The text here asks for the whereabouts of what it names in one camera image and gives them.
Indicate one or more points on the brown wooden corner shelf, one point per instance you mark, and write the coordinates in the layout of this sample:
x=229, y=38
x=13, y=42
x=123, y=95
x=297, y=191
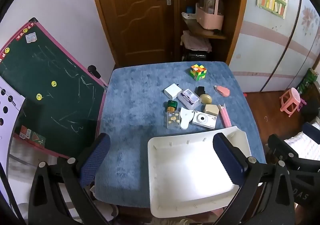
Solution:
x=235, y=15

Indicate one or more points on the white plastic tray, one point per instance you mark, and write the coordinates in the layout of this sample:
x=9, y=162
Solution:
x=187, y=167

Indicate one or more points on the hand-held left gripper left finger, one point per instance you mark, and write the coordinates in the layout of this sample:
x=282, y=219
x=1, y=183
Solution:
x=96, y=158

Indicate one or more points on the white charger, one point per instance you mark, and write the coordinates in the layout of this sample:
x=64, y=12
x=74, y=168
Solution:
x=173, y=90

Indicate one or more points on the colourful puzzle cube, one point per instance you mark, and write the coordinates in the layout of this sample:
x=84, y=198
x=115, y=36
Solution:
x=198, y=72

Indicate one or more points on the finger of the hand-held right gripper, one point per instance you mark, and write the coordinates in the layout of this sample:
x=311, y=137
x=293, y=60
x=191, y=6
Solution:
x=281, y=147
x=311, y=131

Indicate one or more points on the pink toothbrush case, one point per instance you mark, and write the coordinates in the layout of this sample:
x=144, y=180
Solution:
x=225, y=116

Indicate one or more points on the floral wardrobe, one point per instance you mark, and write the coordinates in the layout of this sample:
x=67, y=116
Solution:
x=262, y=47

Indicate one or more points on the black adapter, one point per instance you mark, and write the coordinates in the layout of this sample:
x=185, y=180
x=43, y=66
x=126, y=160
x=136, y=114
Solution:
x=201, y=90

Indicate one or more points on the folded pink cloth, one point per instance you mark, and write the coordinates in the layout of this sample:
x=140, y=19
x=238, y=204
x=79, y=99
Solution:
x=196, y=41

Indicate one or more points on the checkered bed sheet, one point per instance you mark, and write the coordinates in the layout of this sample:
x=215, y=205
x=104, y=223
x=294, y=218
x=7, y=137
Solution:
x=300, y=143

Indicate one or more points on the clear plastic box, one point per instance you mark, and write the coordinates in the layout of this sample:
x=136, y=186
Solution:
x=189, y=98

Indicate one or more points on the black chalkboard knob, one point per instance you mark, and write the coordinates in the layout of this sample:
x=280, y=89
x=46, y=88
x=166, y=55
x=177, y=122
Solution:
x=93, y=70

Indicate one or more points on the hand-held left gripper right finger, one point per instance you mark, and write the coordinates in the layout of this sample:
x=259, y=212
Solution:
x=228, y=160

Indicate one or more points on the green bottle with gold cap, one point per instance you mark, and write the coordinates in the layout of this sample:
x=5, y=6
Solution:
x=172, y=105

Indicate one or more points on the clear case with yellow stickers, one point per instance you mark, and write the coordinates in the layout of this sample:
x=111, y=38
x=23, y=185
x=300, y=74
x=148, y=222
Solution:
x=173, y=120

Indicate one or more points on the white camera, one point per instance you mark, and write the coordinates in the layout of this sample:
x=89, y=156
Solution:
x=203, y=119

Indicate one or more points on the gold round compact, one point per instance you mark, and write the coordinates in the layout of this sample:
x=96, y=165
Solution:
x=205, y=98

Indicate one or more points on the pink plastic stool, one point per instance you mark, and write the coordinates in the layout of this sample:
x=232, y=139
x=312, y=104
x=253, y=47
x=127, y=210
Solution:
x=290, y=97

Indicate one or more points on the green chalkboard with pink frame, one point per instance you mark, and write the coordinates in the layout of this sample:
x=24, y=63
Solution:
x=50, y=90

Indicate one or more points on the white board with holes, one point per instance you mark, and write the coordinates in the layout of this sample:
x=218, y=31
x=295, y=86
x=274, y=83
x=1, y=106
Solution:
x=8, y=120

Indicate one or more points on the brown wooden door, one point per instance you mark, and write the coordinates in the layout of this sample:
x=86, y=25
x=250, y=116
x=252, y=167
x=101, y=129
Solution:
x=135, y=15

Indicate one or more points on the dark cloth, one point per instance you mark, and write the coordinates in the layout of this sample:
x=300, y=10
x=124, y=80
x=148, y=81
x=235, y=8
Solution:
x=308, y=115

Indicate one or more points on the green bag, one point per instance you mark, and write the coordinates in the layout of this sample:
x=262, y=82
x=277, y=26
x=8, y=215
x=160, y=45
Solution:
x=306, y=81

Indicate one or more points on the beige square box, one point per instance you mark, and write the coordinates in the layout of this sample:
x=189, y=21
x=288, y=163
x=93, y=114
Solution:
x=211, y=109

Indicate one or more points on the dark bag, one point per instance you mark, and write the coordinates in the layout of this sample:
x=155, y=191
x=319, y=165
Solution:
x=195, y=55

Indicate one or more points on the white flat plastic piece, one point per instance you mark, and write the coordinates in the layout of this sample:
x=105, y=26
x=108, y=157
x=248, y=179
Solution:
x=186, y=118

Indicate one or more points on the pink storage basket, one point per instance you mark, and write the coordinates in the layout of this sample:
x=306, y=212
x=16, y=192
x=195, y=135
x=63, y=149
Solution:
x=210, y=19

